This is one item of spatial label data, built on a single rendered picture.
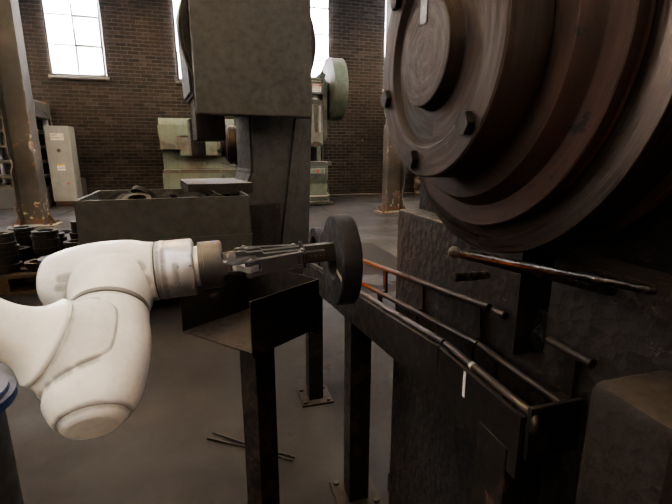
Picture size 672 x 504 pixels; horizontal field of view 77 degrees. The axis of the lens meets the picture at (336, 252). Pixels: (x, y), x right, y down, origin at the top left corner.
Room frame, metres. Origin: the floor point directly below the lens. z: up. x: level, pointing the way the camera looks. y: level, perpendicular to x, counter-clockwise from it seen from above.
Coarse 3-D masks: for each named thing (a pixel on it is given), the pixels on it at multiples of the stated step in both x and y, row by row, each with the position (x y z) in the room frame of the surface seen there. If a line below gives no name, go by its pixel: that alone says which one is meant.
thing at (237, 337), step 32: (224, 288) 1.05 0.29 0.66; (256, 288) 1.08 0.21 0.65; (288, 288) 1.00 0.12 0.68; (192, 320) 0.97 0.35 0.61; (224, 320) 1.01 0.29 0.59; (256, 320) 0.80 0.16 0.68; (288, 320) 0.87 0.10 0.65; (256, 352) 0.79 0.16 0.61; (256, 384) 0.89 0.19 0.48; (256, 416) 0.90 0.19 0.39; (256, 448) 0.90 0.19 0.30; (256, 480) 0.90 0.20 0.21
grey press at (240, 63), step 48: (192, 0) 2.88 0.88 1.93; (240, 0) 3.00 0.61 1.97; (288, 0) 3.13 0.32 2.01; (192, 48) 2.88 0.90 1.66; (240, 48) 3.00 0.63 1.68; (288, 48) 3.13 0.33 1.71; (192, 96) 3.21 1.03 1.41; (240, 96) 2.99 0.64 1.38; (288, 96) 3.13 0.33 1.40; (192, 144) 3.66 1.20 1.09; (240, 144) 3.62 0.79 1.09; (288, 144) 3.40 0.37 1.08; (288, 192) 3.37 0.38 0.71; (288, 240) 3.37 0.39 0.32
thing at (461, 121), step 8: (392, 0) 0.61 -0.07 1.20; (400, 0) 0.60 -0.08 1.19; (392, 8) 0.61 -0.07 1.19; (384, 96) 0.63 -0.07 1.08; (384, 104) 0.63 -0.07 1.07; (464, 112) 0.43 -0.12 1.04; (456, 120) 0.44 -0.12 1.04; (464, 120) 0.43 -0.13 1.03; (472, 120) 0.43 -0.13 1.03; (456, 128) 0.44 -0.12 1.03; (464, 128) 0.43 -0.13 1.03; (472, 128) 0.43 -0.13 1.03; (408, 152) 0.55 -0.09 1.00; (416, 152) 0.54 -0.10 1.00; (408, 160) 0.55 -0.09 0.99; (416, 160) 0.54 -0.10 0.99
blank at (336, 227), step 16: (336, 224) 0.67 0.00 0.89; (352, 224) 0.67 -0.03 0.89; (336, 240) 0.67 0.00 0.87; (352, 240) 0.64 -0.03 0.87; (336, 256) 0.67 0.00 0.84; (352, 256) 0.63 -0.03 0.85; (336, 272) 0.67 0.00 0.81; (352, 272) 0.63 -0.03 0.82; (336, 288) 0.67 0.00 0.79; (352, 288) 0.64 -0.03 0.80; (336, 304) 0.67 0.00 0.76
